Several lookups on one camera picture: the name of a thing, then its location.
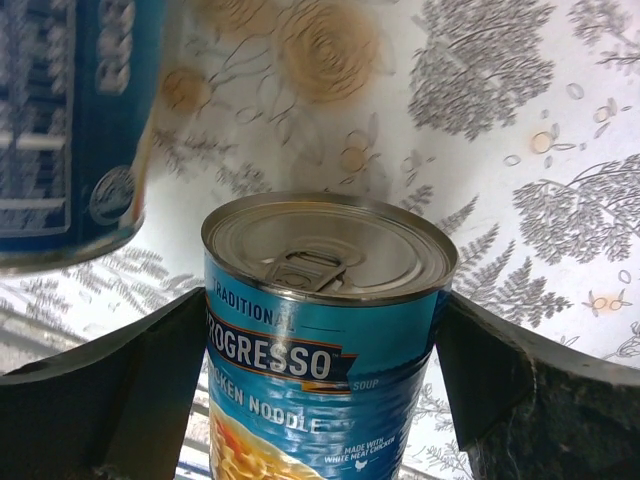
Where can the floral table mat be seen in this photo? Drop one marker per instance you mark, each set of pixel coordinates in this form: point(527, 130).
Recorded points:
point(512, 126)

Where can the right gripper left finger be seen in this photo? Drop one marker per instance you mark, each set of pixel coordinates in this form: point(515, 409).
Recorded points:
point(113, 408)

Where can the dark blue soup can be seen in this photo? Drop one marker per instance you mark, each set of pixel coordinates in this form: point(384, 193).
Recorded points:
point(78, 84)

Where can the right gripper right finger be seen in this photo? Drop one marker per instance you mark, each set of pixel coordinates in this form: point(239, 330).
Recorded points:
point(526, 407)

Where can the Progresso chicken noodle can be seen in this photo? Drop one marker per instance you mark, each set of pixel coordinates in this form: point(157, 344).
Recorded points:
point(320, 313)

